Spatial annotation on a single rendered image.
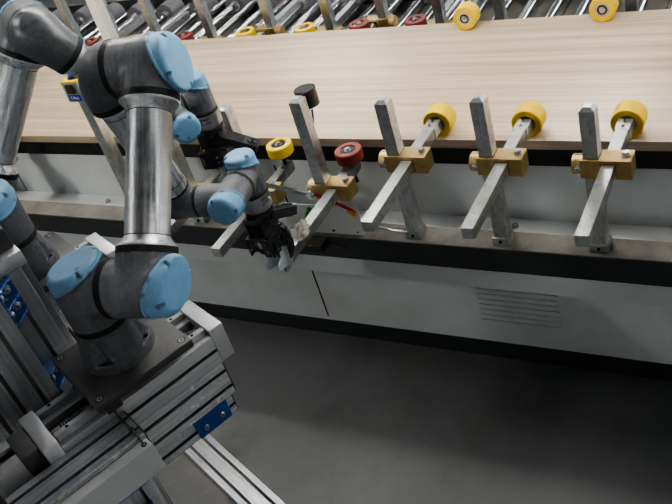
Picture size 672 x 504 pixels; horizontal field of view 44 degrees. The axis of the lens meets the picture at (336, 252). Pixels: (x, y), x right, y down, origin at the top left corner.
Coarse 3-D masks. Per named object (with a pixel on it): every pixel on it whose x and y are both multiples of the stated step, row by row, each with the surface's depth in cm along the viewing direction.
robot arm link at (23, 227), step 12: (0, 180) 193; (0, 192) 190; (12, 192) 192; (0, 204) 189; (12, 204) 191; (0, 216) 189; (12, 216) 191; (24, 216) 195; (12, 228) 192; (24, 228) 195; (12, 240) 193
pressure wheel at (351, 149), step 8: (344, 144) 239; (352, 144) 238; (336, 152) 237; (344, 152) 237; (352, 152) 235; (360, 152) 235; (336, 160) 237; (344, 160) 235; (352, 160) 234; (360, 160) 236
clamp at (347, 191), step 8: (336, 176) 234; (312, 184) 234; (320, 184) 233; (328, 184) 231; (336, 184) 230; (344, 184) 229; (352, 184) 230; (320, 192) 234; (344, 192) 230; (352, 192) 231; (344, 200) 232
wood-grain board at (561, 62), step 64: (192, 64) 323; (256, 64) 306; (320, 64) 291; (384, 64) 277; (448, 64) 264; (512, 64) 253; (576, 64) 242; (640, 64) 232; (64, 128) 306; (256, 128) 264; (320, 128) 253; (512, 128) 223; (576, 128) 215
